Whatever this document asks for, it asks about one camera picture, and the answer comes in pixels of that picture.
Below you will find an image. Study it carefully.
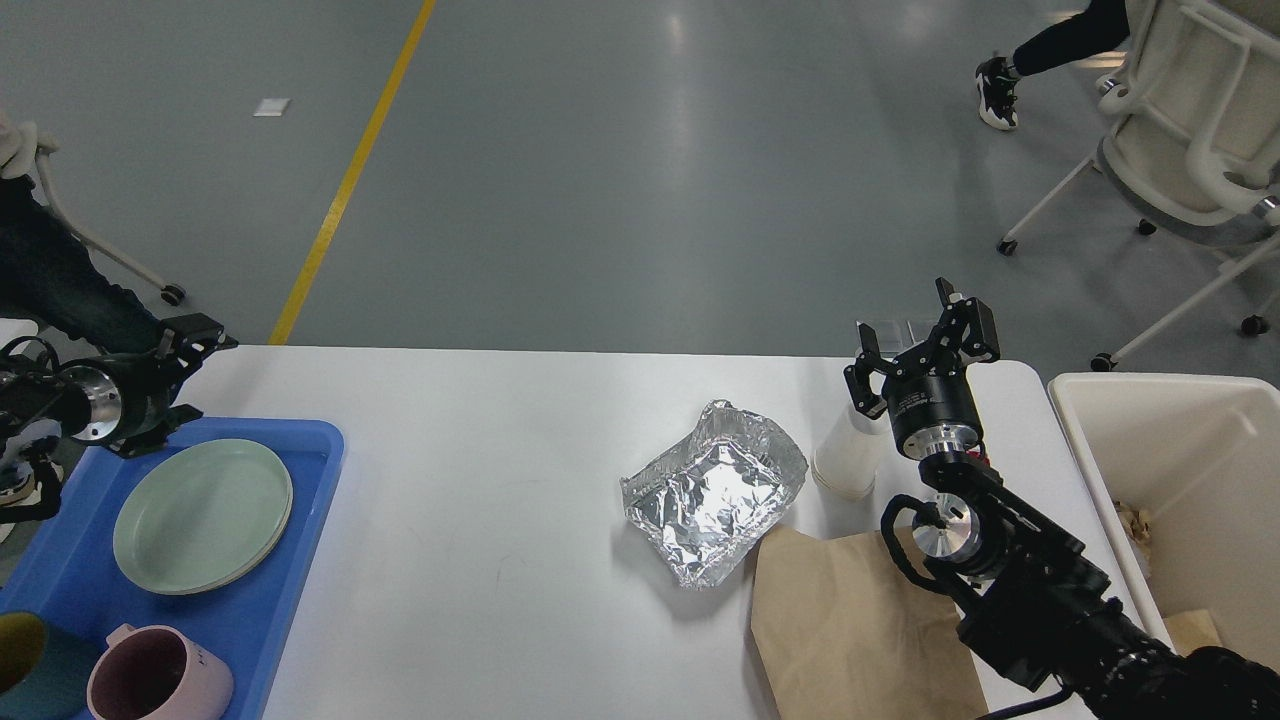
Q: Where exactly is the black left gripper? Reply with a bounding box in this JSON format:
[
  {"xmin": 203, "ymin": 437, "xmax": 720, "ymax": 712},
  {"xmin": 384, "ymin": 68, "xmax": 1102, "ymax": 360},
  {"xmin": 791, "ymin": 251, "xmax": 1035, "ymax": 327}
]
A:
[{"xmin": 60, "ymin": 313, "xmax": 239, "ymax": 459}]

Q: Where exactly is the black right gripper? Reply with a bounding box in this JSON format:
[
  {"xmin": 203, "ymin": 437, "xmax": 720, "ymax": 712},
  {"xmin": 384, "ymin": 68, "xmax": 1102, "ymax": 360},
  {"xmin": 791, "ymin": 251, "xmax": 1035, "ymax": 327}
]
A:
[{"xmin": 844, "ymin": 278, "xmax": 1002, "ymax": 461}]

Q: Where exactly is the green plate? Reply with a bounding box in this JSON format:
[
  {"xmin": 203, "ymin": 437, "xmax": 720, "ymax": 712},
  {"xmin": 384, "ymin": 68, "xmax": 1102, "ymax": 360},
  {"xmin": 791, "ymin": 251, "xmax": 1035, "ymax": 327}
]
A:
[{"xmin": 111, "ymin": 438, "xmax": 294, "ymax": 596}]

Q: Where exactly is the pink mug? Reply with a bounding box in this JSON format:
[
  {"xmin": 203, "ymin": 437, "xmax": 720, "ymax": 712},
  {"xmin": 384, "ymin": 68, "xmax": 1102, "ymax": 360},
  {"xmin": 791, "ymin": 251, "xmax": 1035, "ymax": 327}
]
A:
[{"xmin": 86, "ymin": 624, "xmax": 236, "ymax": 719}]

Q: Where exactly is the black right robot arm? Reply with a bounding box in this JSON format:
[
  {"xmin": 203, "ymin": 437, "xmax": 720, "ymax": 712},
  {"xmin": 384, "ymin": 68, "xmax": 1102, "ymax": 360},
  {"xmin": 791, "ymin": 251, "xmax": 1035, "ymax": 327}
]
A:
[{"xmin": 844, "ymin": 278, "xmax": 1279, "ymax": 719}]

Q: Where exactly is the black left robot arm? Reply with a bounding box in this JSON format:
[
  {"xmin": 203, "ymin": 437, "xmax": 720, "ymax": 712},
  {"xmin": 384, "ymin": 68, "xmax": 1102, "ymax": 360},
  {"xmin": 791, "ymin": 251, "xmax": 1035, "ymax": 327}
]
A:
[{"xmin": 1, "ymin": 313, "xmax": 239, "ymax": 525}]

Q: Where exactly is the white paper cup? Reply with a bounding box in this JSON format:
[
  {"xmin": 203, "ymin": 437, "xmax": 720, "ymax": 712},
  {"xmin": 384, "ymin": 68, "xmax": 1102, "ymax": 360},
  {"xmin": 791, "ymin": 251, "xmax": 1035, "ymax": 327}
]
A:
[{"xmin": 812, "ymin": 406, "xmax": 891, "ymax": 501}]

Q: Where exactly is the pink plate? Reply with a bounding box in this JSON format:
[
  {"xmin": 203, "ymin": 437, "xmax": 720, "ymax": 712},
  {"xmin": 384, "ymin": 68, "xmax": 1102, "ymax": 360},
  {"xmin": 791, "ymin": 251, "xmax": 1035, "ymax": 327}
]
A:
[{"xmin": 138, "ymin": 500, "xmax": 293, "ymax": 596}]

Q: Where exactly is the blue plastic tray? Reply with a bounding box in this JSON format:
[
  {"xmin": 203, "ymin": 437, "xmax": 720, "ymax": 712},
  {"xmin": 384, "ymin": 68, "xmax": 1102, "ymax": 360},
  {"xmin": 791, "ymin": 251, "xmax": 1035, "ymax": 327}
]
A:
[{"xmin": 1, "ymin": 416, "xmax": 346, "ymax": 719}]

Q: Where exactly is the seated person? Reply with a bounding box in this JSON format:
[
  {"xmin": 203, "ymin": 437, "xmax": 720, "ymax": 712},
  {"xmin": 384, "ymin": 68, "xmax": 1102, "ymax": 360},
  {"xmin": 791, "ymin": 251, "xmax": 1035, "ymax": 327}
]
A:
[{"xmin": 1, "ymin": 118, "xmax": 160, "ymax": 355}]

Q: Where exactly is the crumpled aluminium foil tray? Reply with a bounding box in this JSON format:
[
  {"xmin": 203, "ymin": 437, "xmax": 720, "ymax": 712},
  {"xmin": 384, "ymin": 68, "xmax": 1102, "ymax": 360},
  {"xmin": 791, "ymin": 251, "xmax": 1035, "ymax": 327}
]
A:
[{"xmin": 620, "ymin": 398, "xmax": 809, "ymax": 591}]

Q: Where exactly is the brown paper bag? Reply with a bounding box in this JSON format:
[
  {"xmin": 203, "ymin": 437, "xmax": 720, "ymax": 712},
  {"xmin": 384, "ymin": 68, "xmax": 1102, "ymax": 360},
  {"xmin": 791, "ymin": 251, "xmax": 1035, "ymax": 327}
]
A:
[{"xmin": 750, "ymin": 525, "xmax": 988, "ymax": 719}]

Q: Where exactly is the beige plastic bin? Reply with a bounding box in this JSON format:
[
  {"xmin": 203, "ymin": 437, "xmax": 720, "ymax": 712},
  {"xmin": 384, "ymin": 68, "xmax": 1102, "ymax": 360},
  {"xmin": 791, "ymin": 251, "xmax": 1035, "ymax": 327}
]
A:
[{"xmin": 1048, "ymin": 372, "xmax": 1279, "ymax": 667}]

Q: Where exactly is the teal yellow cup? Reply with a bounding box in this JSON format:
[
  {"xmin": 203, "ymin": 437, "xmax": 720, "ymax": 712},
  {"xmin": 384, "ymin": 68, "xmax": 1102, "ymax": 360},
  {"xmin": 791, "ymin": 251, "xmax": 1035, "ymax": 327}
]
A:
[{"xmin": 1, "ymin": 611, "xmax": 102, "ymax": 719}]

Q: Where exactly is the white office chair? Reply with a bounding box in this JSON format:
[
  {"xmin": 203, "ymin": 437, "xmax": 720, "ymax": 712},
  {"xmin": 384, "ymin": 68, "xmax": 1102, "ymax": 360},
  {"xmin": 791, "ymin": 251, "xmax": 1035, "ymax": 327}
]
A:
[{"xmin": 996, "ymin": 0, "xmax": 1280, "ymax": 373}]

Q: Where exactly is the brown paper in bin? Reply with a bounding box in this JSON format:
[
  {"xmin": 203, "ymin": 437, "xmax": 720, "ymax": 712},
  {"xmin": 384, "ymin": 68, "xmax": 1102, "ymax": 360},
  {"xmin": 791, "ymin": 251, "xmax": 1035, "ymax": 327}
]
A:
[{"xmin": 1162, "ymin": 609, "xmax": 1222, "ymax": 657}]

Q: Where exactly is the walking person leg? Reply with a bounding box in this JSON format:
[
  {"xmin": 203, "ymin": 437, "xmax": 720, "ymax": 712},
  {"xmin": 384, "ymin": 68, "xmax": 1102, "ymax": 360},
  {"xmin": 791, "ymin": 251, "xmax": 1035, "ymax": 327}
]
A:
[{"xmin": 975, "ymin": 1, "xmax": 1132, "ymax": 132}]

